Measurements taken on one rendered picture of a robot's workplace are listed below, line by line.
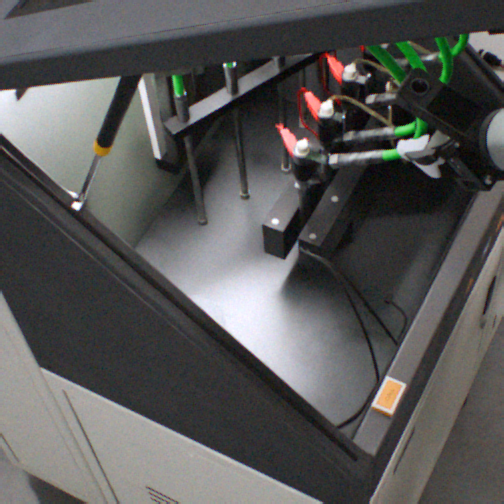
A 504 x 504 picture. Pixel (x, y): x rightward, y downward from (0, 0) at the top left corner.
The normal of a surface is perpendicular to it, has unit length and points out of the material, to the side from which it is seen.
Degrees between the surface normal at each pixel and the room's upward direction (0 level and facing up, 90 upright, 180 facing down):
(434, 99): 15
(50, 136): 90
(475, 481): 0
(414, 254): 0
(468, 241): 0
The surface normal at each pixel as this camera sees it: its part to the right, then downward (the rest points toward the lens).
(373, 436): -0.07, -0.55
